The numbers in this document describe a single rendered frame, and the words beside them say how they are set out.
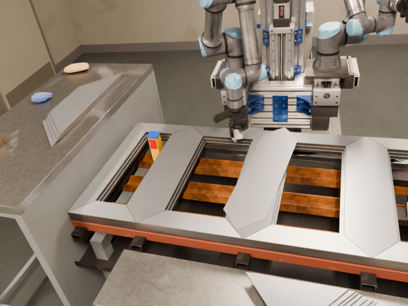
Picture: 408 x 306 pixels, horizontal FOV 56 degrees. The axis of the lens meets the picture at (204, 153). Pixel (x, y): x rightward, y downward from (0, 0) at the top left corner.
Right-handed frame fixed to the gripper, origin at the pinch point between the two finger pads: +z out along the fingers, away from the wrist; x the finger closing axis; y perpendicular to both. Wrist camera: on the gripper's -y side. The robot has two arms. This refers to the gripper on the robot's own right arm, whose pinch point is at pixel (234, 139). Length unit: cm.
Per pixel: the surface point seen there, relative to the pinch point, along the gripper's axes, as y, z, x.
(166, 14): -175, 36, 334
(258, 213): 21, 1, -48
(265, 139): 15.5, 0.7, 3.2
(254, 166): 13.9, 0.8, -18.9
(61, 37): -315, 49, 283
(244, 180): 11.8, 0.7, -29.3
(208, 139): -14.5, 2.6, 2.3
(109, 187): -50, 2, -42
